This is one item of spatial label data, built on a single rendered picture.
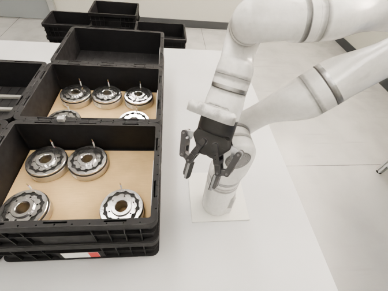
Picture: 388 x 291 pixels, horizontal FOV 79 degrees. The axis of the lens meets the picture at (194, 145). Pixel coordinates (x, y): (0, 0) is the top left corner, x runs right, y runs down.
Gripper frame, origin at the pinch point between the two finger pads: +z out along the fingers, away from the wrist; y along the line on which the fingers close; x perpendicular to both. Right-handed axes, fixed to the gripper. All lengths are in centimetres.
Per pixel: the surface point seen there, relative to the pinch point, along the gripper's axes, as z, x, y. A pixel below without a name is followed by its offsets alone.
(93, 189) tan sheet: 15.5, 2.3, 26.7
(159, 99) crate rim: -9.2, -19.6, 26.4
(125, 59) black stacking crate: -16, -44, 64
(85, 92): -2, -18, 56
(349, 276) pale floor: 63, -97, -73
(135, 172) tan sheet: 10.8, -6.6, 20.9
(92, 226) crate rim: 12.9, 14.5, 13.9
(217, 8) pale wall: -102, -287, 133
